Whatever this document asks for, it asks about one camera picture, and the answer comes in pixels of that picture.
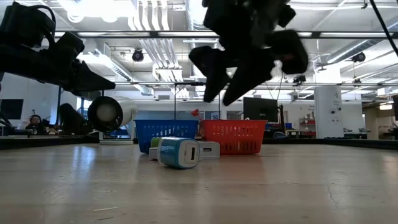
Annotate blue plastic basket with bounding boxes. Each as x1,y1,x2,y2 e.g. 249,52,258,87
134,119,200,154

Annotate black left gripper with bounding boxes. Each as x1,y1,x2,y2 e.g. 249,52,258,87
0,2,116,96

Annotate black rig posts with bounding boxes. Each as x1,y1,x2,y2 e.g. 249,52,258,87
54,81,106,135

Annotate red plastic basket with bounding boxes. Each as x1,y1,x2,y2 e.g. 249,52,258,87
199,119,268,155

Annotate person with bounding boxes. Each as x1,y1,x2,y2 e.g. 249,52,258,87
58,103,91,136
25,114,50,135

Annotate thin black stand frame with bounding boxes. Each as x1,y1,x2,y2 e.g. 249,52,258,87
174,82,221,121

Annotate black computer monitor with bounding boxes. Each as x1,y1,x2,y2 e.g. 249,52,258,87
243,96,279,123
0,98,24,121

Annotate red storage shelf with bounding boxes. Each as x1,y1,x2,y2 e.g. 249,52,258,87
298,117,315,137

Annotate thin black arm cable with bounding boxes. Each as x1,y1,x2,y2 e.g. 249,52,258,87
369,0,398,57

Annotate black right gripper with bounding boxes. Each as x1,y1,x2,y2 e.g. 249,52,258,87
188,0,309,106

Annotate teal white USB charger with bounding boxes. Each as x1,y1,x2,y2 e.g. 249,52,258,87
157,136,201,170

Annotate black aluminium table frame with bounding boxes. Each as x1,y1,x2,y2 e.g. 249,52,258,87
0,134,398,151

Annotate white square pillar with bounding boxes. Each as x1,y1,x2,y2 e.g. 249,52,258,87
313,67,345,139

